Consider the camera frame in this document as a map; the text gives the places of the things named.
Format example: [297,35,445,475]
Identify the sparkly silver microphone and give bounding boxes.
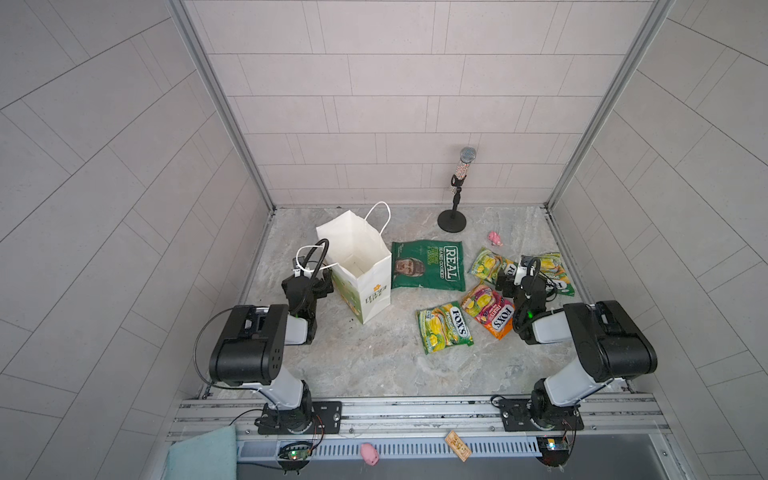
[455,146,477,180]

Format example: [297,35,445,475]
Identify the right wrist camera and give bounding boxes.
[514,259,532,285]

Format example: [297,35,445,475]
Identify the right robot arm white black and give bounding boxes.
[491,259,658,432]

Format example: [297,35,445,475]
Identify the circuit board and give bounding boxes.
[536,437,572,468]
[277,441,314,471]

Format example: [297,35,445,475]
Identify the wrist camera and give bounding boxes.
[293,256,313,278]
[514,259,532,285]

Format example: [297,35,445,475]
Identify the white paper bag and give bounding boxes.
[306,210,392,324]

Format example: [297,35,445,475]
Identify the small wooden tag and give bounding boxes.
[444,431,472,462]

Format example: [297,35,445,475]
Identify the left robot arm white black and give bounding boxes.
[201,273,333,434]

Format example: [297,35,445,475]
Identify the teal cloth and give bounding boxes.
[164,425,237,480]

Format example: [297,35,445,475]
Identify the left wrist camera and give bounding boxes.
[293,256,313,278]

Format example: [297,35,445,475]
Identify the left circuit board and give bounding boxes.
[277,441,314,471]

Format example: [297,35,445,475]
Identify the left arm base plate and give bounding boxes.
[255,401,343,435]

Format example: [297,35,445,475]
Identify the aluminium front rail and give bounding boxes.
[162,393,671,441]

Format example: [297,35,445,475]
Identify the pink pig toy on table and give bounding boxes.
[488,231,503,246]

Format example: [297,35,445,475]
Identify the green Fox's spring tea bag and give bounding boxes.
[469,248,517,285]

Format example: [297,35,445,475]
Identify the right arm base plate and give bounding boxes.
[491,396,584,432]

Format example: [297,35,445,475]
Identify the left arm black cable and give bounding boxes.
[191,307,265,392]

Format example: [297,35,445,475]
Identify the yellow green candy bag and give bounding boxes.
[520,252,575,301]

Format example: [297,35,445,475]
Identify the right circuit board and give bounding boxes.
[536,437,572,468]

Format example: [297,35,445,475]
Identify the pink pig toy on rail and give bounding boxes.
[360,443,380,466]

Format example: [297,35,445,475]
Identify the black microphone stand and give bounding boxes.
[437,174,467,233]

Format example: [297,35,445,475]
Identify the orange Fox's fruits bag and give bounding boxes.
[460,283,515,340]

